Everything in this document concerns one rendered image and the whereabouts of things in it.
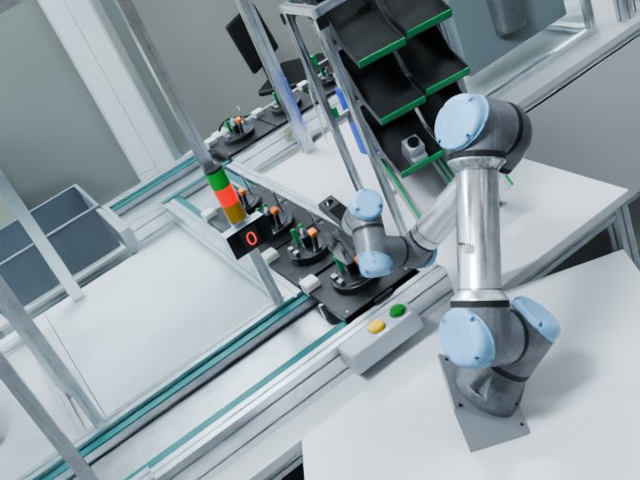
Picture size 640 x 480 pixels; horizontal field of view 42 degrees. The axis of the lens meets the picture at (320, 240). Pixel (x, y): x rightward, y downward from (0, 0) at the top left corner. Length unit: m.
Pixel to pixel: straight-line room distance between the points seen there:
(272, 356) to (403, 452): 0.51
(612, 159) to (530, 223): 1.16
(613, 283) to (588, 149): 1.34
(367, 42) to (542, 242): 0.73
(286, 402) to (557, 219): 0.92
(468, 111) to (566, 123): 1.68
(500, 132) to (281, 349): 0.90
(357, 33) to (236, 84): 3.92
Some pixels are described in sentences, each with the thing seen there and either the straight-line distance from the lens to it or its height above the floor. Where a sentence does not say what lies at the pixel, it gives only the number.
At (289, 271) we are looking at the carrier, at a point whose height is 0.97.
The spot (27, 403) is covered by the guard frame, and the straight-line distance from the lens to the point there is 1.78.
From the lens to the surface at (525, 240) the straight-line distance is 2.35.
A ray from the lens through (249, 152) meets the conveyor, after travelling 3.31.
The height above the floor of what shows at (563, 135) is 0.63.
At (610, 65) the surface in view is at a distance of 3.41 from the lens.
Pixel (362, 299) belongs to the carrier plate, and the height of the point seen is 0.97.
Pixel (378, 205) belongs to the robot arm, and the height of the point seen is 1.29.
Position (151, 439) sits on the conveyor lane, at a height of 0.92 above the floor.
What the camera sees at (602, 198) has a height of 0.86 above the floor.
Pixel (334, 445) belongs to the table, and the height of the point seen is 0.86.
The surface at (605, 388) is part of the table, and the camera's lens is 1.88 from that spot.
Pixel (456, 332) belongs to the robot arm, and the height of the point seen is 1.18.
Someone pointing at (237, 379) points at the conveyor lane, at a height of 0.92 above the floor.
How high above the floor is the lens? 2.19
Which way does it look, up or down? 29 degrees down
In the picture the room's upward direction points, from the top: 25 degrees counter-clockwise
